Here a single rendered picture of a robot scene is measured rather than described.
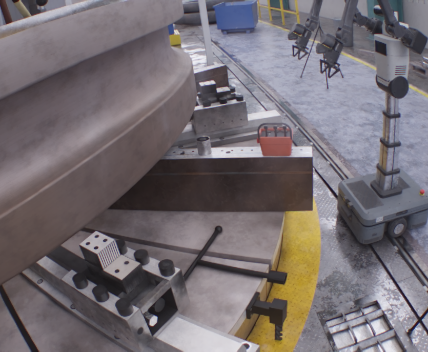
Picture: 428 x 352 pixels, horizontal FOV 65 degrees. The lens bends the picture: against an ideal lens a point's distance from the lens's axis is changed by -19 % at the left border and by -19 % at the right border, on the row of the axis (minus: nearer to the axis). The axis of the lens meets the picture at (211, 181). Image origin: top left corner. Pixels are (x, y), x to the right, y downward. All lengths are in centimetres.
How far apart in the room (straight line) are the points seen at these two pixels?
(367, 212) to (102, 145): 169
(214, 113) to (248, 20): 855
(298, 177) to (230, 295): 83
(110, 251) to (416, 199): 205
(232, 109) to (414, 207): 169
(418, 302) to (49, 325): 213
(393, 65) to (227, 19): 962
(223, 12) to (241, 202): 960
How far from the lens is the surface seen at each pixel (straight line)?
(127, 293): 157
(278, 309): 187
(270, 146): 229
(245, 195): 246
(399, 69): 243
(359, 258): 263
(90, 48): 162
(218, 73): 457
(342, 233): 282
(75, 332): 202
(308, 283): 244
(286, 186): 240
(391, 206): 268
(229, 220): 247
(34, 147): 163
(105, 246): 157
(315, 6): 243
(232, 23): 1172
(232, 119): 331
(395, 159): 271
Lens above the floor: 174
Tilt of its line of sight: 30 degrees down
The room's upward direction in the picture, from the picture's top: 8 degrees counter-clockwise
